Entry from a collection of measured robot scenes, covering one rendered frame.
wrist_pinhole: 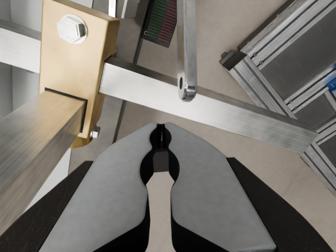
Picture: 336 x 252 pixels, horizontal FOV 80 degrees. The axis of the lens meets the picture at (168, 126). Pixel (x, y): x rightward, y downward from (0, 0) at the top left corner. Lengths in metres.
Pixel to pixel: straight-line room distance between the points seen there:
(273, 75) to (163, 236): 1.51
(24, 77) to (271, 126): 0.47
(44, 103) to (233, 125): 0.18
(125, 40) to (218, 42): 0.78
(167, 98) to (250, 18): 0.95
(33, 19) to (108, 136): 0.25
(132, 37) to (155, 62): 0.72
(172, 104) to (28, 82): 0.38
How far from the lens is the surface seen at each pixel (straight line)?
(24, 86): 0.54
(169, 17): 0.34
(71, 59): 0.20
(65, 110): 0.18
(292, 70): 1.01
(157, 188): 1.51
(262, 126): 0.24
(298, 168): 1.66
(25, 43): 0.22
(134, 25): 0.35
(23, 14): 0.49
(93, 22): 0.19
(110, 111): 0.39
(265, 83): 0.95
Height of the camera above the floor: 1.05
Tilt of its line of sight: 61 degrees down
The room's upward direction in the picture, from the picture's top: 178 degrees clockwise
